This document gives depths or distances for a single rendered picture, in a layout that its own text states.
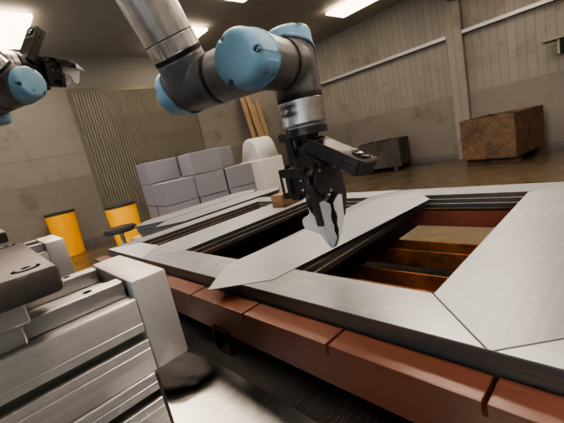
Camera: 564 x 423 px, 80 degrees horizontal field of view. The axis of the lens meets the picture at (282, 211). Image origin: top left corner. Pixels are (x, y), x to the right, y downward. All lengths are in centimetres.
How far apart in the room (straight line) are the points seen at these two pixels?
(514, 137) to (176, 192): 513
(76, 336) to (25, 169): 696
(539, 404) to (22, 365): 42
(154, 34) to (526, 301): 58
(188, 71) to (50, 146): 686
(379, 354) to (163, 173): 411
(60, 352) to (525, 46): 779
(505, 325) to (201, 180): 387
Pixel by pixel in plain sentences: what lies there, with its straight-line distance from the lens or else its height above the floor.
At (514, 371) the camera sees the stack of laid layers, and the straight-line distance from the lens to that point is 41.
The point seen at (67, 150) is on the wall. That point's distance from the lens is 739.
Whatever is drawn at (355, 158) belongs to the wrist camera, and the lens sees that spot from 51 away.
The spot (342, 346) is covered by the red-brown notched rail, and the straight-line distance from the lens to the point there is 46.
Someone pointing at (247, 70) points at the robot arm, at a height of 118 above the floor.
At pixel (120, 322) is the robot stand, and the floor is 96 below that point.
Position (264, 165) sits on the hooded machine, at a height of 79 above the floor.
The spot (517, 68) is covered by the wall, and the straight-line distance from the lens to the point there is 786.
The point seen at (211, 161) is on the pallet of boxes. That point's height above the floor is 106.
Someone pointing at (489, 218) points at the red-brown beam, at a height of 78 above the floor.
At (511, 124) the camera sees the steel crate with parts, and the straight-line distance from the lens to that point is 651.
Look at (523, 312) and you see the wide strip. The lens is 47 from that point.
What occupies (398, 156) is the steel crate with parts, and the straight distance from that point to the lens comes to 776.
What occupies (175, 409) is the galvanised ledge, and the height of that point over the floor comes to 68.
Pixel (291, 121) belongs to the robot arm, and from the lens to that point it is 56.
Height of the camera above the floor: 108
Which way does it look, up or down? 11 degrees down
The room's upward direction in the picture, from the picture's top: 12 degrees counter-clockwise
